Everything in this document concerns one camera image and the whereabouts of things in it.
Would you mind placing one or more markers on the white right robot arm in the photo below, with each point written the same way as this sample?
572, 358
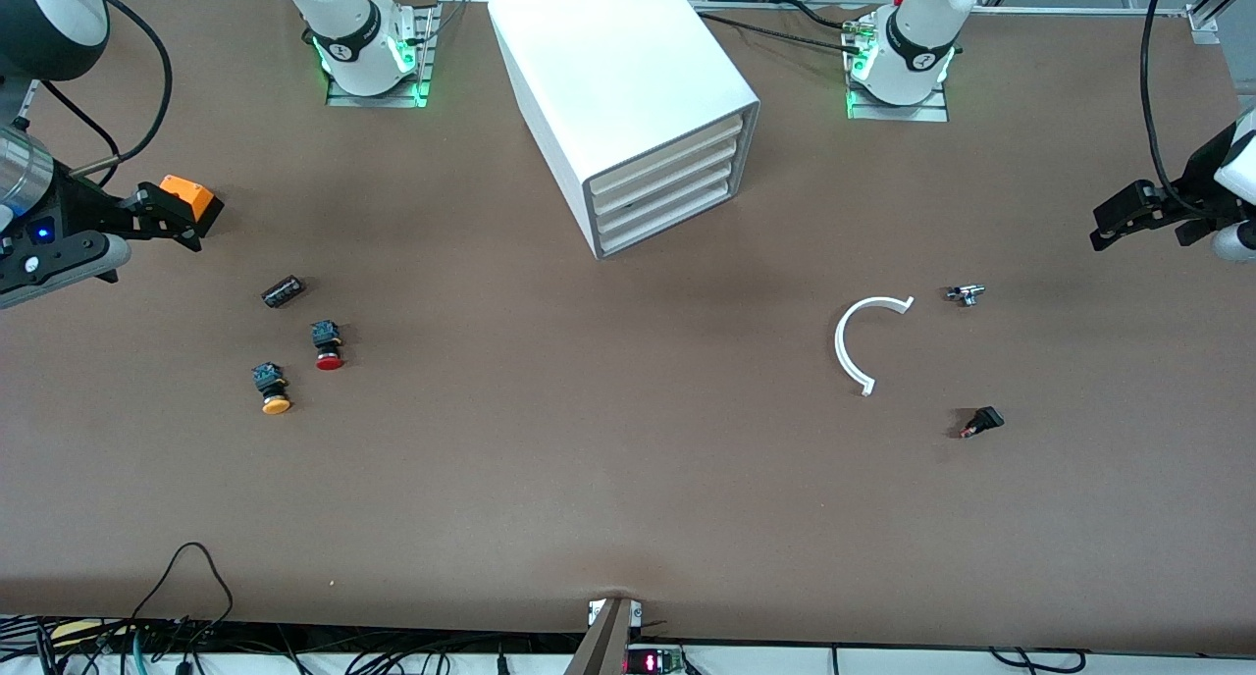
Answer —
353, 27

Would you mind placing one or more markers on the grey mounting post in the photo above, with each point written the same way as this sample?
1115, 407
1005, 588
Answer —
603, 646

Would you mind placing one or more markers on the small metal connector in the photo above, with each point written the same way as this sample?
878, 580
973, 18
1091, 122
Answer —
967, 293

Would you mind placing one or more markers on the red LED display device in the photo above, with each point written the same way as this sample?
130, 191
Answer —
653, 662

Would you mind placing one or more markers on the black cylindrical capacitor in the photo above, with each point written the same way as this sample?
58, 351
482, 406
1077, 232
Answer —
283, 290

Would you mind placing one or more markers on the yellow push button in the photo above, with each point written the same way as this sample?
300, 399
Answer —
272, 389

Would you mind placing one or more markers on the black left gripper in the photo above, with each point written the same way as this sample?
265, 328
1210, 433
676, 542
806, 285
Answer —
1188, 204

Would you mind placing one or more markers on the aluminium frame profile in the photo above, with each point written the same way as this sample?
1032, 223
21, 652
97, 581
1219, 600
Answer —
1205, 23

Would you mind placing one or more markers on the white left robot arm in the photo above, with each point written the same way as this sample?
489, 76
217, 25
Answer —
922, 27

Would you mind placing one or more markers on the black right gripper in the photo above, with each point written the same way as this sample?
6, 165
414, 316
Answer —
75, 205

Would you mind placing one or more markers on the cream plastic drawer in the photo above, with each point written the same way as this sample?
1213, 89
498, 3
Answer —
667, 198
667, 178
667, 156
667, 219

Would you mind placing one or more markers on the red push button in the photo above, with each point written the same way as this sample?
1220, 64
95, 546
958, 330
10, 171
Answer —
328, 346

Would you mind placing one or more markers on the small black switch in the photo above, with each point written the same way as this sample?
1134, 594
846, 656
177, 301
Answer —
986, 419

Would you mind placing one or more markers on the white C-shaped clamp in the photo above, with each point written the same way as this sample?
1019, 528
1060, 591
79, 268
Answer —
839, 346

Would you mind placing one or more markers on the white drawer cabinet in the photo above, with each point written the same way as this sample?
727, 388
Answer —
618, 67

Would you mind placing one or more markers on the aluminium arm base plate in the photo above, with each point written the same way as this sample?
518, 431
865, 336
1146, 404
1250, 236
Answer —
427, 67
898, 112

